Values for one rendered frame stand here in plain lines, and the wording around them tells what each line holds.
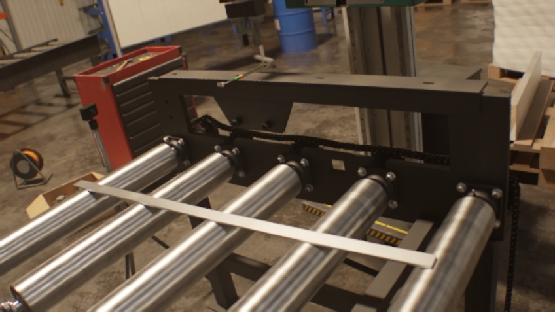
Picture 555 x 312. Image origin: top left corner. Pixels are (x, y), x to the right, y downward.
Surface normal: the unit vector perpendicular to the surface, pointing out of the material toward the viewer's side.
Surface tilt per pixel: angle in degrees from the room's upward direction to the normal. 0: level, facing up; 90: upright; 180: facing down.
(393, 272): 0
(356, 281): 0
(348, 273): 0
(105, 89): 90
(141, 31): 90
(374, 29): 90
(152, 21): 90
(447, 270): 25
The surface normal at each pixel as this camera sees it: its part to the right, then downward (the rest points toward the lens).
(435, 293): 0.19, -0.76
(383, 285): -0.17, -0.90
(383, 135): -0.69, 0.40
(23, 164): 0.08, 0.40
